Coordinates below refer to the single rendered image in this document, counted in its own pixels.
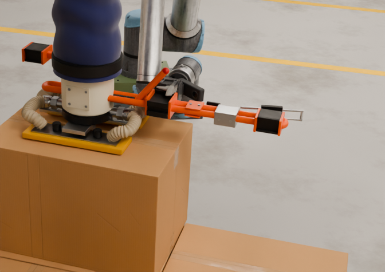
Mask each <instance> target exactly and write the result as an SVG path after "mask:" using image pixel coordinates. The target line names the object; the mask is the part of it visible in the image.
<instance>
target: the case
mask: <svg viewBox="0 0 385 272"><path fill-rule="evenodd" d="M21 112H22V108H21V109H20V110H19V111H17V112H16V113H15V114H13V115H12V116H11V117H10V118H9V119H7V120H6V121H5V122H4V123H3V124H1V125H0V250H3V251H8V252H11V253H16V254H21V255H25V256H29V257H34V258H39V259H44V260H47V261H52V262H57V263H62V264H66V265H71V266H76V267H80V268H84V269H89V270H94V271H99V272H160V271H161V269H162V267H163V265H164V263H165V261H166V259H167V257H168V255H169V253H170V251H171V250H172V248H173V246H174V244H175V242H176V240H177V238H178V236H179V234H180V232H181V230H182V228H183V226H184V224H185V222H186V220H187V209H188V191H189V181H190V163H191V146H192V136H193V123H187V122H182V121H176V120H169V119H163V118H158V117H152V116H150V117H149V118H148V120H147V121H146V123H145V124H144V125H143V127H142V128H141V129H138V130H137V132H136V133H135V134H134V135H132V136H131V137H132V141H131V143H130V145H129V146H128V147H127V149H126V150H125V151H124V153H123V154H122V155H117V154H114V153H107V152H101V151H95V150H91V149H85V148H78V147H72V146H68V145H62V144H55V143H49V142H45V141H39V140H33V139H26V138H23V137H22V133H23V132H24V131H25V130H26V129H27V128H28V127H29V126H30V125H31V124H32V123H30V122H28V121H25V119H24V118H23V117H22V113H21Z"/></svg>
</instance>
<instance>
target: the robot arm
mask: <svg viewBox="0 0 385 272"><path fill-rule="evenodd" d="M200 2H201V0H173V2H172V12H171V13H170V14H169V15H168V16H167V17H164V7H165V0H142V1H141V9H136V10H132V11H130V12H128V13H127V14H126V16H125V23H124V47H123V67H122V72H121V75H122V76H125V77H128V78H133V79H136V85H133V87H132V89H133V93H135V94H139V93H140V92H141V91H142V90H143V89H144V88H145V87H146V86H147V85H148V84H149V83H150V82H151V81H152V80H153V79H154V78H155V76H156V75H157V74H158V73H159V72H160V71H161V66H162V51H163V52H181V53H199V52H200V51H201V49H202V46H203V40H204V34H205V23H204V20H202V19H200V17H199V16H198V13H199V6H200ZM201 73H202V64H201V62H200V60H198V59H197V58H196V57H194V56H184V57H182V58H181V59H179V60H178V62H177V64H176V65H175V66H174V67H173V69H172V70H171V71H170V72H169V74H168V75H166V76H165V77H164V78H163V79H162V80H161V81H160V83H158V84H157V86H156V87H154V90H156V89H157V90H164V91H166V94H165V96H172V94H174V92H175V93H178V97H177V100H179V101H186V102H189V101H190V100H193V101H200V102H202V101H203V99H204V93H205V90H204V89H203V88H201V87H200V86H198V85H199V75H200V74H201Z"/></svg>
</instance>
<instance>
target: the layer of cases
mask: <svg viewBox="0 0 385 272"><path fill-rule="evenodd" d="M347 266H348V253H344V252H340V251H335V250H328V249H322V248H319V247H313V246H307V245H301V244H297V243H291V242H286V241H280V240H275V239H270V238H264V237H260V236H254V235H248V234H242V233H238V232H232V231H226V230H220V229H217V228H211V227H205V226H199V225H195V224H189V223H186V224H185V226H183V228H182V230H181V232H180V234H179V236H178V238H177V240H176V242H175V244H174V246H173V248H172V250H171V251H170V253H169V255H168V257H167V259H166V261H165V263H164V265H163V267H162V269H161V271H160V272H347ZM0 272H99V271H94V270H89V269H84V268H80V267H76V266H71V265H66V264H62V263H57V262H52V261H47V260H44V259H39V258H34V257H29V256H25V255H21V254H16V253H11V252H8V251H3V250H0Z"/></svg>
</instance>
